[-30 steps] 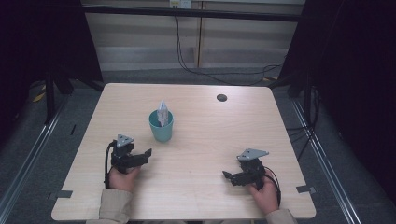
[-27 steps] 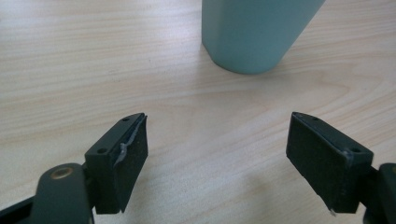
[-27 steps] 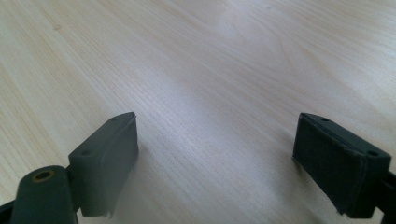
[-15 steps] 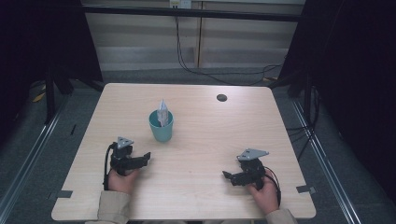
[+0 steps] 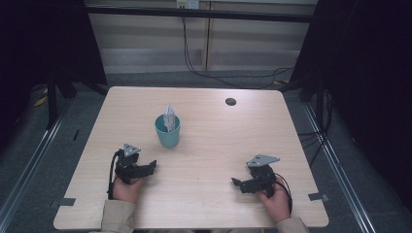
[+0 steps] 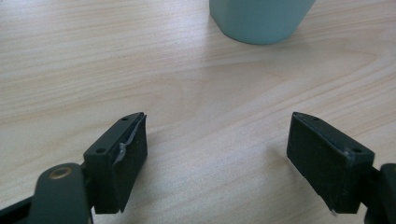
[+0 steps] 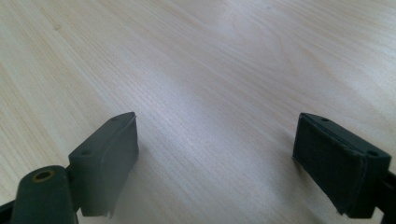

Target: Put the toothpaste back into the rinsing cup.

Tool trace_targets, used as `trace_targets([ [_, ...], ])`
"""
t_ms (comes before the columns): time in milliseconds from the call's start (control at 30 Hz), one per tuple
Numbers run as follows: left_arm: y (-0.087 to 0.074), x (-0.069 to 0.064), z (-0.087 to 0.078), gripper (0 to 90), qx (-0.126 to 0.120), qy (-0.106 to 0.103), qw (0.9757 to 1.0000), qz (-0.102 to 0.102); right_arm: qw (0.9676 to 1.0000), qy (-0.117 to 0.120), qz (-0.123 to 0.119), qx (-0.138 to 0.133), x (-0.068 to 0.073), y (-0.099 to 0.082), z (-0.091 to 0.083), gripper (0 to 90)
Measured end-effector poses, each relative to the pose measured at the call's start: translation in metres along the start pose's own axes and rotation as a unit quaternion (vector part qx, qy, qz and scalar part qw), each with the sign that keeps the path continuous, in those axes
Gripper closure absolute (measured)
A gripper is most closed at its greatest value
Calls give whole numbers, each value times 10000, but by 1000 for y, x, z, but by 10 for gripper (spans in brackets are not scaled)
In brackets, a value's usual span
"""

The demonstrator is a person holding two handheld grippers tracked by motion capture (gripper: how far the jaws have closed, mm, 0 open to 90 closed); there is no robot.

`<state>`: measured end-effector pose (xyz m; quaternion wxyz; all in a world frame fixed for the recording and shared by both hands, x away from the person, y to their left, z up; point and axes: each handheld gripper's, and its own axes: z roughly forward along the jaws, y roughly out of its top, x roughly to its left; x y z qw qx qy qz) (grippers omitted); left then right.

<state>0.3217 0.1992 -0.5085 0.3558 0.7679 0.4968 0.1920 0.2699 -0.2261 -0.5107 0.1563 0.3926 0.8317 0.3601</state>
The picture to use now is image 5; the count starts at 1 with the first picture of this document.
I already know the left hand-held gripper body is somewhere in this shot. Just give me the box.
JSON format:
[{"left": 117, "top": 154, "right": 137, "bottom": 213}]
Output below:
[{"left": 113, "top": 143, "right": 144, "bottom": 185}]

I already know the person's right hand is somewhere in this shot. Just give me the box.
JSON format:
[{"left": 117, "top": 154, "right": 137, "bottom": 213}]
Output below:
[{"left": 258, "top": 176, "right": 292, "bottom": 224}]

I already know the person's left hand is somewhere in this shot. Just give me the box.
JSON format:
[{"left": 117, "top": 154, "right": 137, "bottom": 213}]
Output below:
[{"left": 112, "top": 177, "right": 146, "bottom": 205}]

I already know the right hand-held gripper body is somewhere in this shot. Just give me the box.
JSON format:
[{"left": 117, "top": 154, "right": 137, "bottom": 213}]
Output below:
[{"left": 245, "top": 153, "right": 281, "bottom": 199}]

